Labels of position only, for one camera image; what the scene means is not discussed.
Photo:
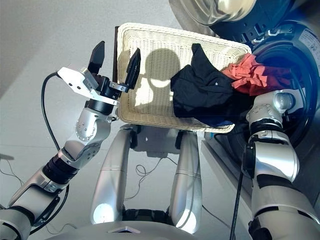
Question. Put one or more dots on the pale woven basket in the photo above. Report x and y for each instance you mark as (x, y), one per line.
(155, 42)

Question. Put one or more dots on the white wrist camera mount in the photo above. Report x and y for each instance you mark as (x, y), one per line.
(72, 77)

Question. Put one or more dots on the round glass washing machine door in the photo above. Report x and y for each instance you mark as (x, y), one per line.
(225, 10)

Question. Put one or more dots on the silver robot torso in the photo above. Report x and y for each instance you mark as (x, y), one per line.
(100, 232)

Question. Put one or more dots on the blue garment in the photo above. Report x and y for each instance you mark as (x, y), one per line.
(220, 122)

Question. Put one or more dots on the white warning label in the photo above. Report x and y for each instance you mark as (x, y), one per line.
(310, 40)

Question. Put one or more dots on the red garment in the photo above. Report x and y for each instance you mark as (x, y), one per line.
(245, 75)

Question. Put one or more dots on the grey washing machine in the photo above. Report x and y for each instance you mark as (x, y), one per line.
(305, 100)

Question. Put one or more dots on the grey chair base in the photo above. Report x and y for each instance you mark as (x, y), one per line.
(6, 156)

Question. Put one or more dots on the black garment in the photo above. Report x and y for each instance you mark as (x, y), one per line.
(200, 90)

